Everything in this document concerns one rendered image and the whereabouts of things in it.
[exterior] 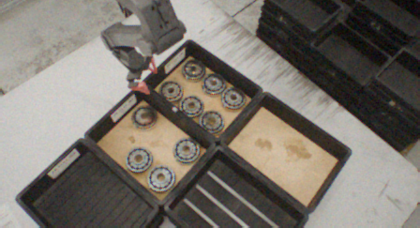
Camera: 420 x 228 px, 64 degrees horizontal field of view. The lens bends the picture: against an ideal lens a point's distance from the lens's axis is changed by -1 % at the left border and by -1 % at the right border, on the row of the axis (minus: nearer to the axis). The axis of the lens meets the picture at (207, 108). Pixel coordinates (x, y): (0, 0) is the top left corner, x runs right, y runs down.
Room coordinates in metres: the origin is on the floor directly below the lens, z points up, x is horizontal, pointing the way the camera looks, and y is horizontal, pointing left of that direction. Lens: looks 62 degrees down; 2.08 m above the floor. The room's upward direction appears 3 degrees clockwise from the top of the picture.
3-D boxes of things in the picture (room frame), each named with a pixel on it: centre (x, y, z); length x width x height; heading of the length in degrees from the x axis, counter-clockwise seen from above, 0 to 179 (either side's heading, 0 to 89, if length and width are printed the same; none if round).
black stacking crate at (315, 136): (0.47, -0.30, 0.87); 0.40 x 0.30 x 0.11; 53
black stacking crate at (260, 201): (0.23, -0.12, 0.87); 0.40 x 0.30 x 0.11; 53
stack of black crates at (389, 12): (1.56, -1.12, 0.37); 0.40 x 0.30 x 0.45; 46
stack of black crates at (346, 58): (1.28, -0.84, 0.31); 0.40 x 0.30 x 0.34; 46
